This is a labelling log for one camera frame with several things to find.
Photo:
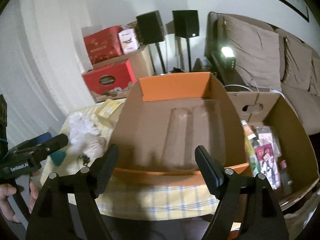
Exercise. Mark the small black clip stand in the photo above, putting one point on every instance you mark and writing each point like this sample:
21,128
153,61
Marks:
84,159

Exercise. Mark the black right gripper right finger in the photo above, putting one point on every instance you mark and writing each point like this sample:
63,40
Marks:
216,177

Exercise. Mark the clear plastic container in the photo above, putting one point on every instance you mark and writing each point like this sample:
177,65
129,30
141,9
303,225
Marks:
194,123

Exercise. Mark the white feather duster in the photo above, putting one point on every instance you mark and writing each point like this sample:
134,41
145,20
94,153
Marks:
79,126

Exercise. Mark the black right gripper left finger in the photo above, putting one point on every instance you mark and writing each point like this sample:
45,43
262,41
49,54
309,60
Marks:
94,179

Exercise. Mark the white feather shuttlecock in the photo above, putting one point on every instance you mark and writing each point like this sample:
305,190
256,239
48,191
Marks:
94,146

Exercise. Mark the red Ferrero gift bag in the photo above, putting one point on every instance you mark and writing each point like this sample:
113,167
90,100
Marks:
110,81

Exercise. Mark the black lamp device with light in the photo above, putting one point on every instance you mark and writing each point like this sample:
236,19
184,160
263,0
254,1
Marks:
228,57

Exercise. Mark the white sheer curtain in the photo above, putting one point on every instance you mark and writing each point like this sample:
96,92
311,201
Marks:
43,57

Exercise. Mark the yellow checkered tablecloth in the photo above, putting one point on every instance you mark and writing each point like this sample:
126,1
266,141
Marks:
136,202

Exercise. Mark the orange cardboard box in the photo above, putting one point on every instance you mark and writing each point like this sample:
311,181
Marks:
165,118

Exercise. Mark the sponge block with yellow label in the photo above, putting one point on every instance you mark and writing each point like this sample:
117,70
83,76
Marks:
109,111

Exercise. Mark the black speaker on stand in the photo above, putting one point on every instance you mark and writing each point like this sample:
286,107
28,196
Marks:
152,31
186,25

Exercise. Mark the brown cardboard box under bags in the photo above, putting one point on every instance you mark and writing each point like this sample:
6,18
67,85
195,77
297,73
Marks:
140,60

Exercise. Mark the pink white paper package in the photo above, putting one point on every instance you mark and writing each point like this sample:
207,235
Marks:
128,40

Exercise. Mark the green yellow product box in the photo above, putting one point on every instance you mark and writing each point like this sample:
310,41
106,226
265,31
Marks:
251,142

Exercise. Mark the left black speaker on stand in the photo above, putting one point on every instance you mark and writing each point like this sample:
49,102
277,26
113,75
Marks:
152,31

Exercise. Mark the person's left hand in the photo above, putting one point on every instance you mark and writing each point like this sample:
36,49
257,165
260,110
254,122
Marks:
18,197

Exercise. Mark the red Chinese gift bag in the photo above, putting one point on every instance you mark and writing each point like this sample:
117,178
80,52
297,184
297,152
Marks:
104,45

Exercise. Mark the large brown cardboard box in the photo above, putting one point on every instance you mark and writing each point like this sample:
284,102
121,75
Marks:
271,109

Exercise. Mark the blue silicone funnel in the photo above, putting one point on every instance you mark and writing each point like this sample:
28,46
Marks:
58,157

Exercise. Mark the pink packaged headphones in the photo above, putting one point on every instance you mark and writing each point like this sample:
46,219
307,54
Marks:
267,154

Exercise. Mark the brown sofa with cushions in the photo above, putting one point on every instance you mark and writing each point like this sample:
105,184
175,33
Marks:
267,58

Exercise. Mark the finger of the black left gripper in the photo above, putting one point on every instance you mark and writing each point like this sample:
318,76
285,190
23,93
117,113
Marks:
56,143
40,139

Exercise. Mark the right black speaker on stand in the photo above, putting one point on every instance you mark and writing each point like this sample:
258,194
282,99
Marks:
186,25

